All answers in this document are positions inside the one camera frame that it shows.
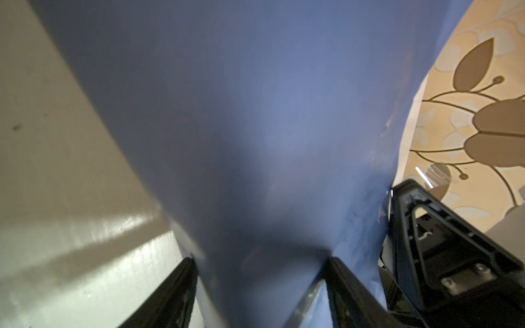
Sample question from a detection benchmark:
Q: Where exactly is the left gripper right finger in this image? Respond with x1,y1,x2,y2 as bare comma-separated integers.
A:
321,257,406,327

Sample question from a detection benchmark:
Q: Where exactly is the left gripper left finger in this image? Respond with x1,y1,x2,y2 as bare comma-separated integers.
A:
120,258,198,328

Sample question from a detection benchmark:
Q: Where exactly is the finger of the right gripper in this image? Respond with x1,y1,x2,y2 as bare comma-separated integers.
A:
381,180,524,327

